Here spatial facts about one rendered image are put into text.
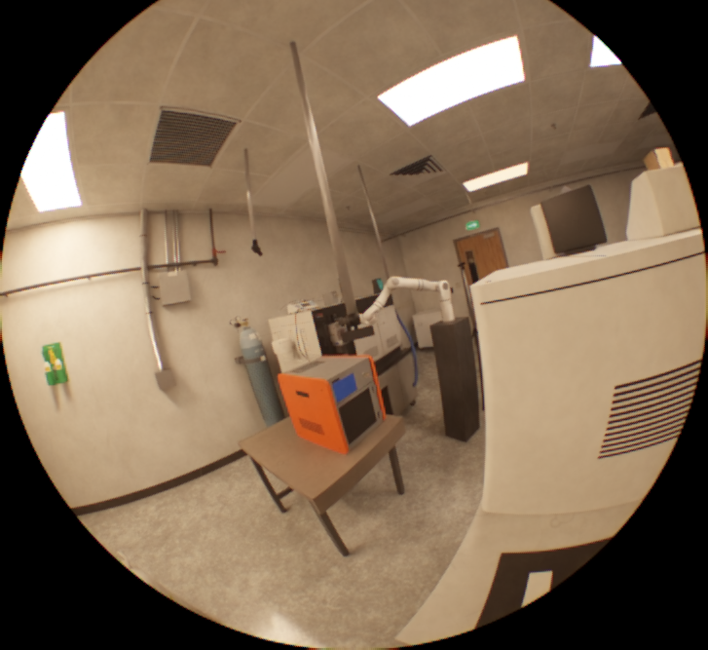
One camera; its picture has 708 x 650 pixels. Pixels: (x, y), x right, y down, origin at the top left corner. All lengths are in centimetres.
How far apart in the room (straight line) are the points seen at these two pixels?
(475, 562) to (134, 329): 262
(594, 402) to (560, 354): 12
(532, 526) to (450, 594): 23
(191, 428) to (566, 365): 271
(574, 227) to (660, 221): 29
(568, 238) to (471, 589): 88
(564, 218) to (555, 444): 60
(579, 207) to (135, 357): 296
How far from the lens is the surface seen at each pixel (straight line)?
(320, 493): 110
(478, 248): 519
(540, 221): 86
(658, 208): 71
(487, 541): 64
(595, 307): 39
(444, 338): 189
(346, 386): 117
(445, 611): 58
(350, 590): 160
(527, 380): 41
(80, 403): 274
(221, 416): 273
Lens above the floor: 147
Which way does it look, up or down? level
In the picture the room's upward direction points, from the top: 13 degrees counter-clockwise
